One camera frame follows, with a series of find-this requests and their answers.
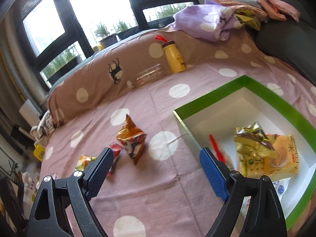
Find soda cracker pack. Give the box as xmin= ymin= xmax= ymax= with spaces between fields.
xmin=238 ymin=156 xmax=270 ymax=179

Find yellow bottle red cap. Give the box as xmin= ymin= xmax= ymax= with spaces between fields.
xmin=155 ymin=35 xmax=186 ymax=73

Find black window frame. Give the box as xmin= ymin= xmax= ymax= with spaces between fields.
xmin=13 ymin=0 xmax=198 ymax=91

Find pink polka dot bedsheet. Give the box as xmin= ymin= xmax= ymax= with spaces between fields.
xmin=41 ymin=61 xmax=315 ymax=236

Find blue white snack packet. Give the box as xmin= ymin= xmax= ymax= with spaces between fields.
xmin=241 ymin=178 xmax=290 ymax=218

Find panda triangular snack bag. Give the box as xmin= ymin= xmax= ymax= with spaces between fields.
xmin=116 ymin=114 xmax=147 ymax=165

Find gold foil snack packet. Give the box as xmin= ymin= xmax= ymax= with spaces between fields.
xmin=233 ymin=121 xmax=278 ymax=158

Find dark grey sofa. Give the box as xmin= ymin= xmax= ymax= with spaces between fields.
xmin=254 ymin=0 xmax=315 ymax=85

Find striped white cloth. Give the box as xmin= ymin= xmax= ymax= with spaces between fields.
xmin=30 ymin=110 xmax=57 ymax=147

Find yellow box on floor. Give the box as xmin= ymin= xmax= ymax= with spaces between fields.
xmin=33 ymin=144 xmax=46 ymax=162

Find orange rice cracker bag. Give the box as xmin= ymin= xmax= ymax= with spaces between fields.
xmin=269 ymin=135 xmax=299 ymax=182

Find brown polka dot bolster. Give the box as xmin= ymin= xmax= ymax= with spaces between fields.
xmin=47 ymin=26 xmax=258 ymax=125

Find green white cardboard box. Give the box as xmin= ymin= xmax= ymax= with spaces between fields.
xmin=174 ymin=75 xmax=315 ymax=229

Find light green snack packet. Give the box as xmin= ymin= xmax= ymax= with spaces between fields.
xmin=75 ymin=155 xmax=97 ymax=171

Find purple folded cloth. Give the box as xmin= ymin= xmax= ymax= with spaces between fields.
xmin=173 ymin=0 xmax=243 ymax=42

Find clear plastic bottle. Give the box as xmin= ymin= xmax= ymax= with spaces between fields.
xmin=126 ymin=64 xmax=165 ymax=89

